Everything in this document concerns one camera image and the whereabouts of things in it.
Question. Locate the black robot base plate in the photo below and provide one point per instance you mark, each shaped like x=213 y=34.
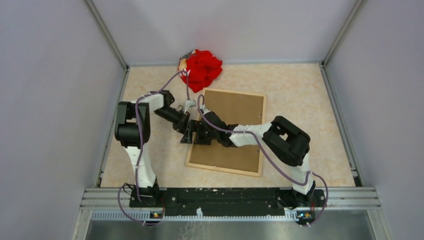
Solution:
x=170 y=197

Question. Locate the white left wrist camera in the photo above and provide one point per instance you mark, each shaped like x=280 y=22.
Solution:
x=188 y=104

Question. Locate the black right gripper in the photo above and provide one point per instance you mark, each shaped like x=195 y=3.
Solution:
x=197 y=126

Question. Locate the red crumpled cloth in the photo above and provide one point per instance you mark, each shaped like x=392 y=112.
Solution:
x=200 y=68

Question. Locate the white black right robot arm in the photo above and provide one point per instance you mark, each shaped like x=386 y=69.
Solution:
x=284 y=144

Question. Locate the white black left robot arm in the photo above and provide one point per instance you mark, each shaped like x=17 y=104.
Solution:
x=133 y=130

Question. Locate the aluminium rail front edge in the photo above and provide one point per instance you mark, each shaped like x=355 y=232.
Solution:
x=348 y=213

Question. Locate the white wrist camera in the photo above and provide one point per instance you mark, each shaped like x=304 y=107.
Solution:
x=203 y=111
x=188 y=104

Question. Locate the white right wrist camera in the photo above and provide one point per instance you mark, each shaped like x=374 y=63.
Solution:
x=203 y=111

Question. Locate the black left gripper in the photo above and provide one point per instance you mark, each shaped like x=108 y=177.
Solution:
x=181 y=126

